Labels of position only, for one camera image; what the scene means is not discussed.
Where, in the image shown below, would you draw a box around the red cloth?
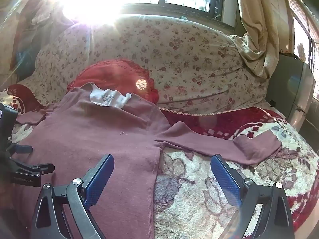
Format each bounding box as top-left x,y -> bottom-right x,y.
67,59 -> 159,105

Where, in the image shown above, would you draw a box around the beige curtain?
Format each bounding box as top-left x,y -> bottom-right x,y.
229,0 -> 287,79

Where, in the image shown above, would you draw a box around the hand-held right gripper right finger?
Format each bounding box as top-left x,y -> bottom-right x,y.
210,154 -> 295,239

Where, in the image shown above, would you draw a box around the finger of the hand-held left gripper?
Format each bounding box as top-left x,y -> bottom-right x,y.
29,163 -> 55,175
14,145 -> 33,154

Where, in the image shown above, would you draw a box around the mauve long-sleeved shirt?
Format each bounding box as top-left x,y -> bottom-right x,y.
10,83 -> 283,239

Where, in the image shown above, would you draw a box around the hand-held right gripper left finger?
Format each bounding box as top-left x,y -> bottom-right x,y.
30,154 -> 115,239

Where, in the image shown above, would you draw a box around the hanging clothes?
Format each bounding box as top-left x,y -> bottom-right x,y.
10,0 -> 75,80

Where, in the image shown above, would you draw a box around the window with metal grille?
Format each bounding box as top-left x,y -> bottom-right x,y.
284,0 -> 319,100

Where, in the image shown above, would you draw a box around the floral beige cushion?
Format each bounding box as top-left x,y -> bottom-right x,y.
19,14 -> 271,115

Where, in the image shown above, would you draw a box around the red and white plush blanket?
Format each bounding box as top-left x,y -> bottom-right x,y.
0,84 -> 319,239

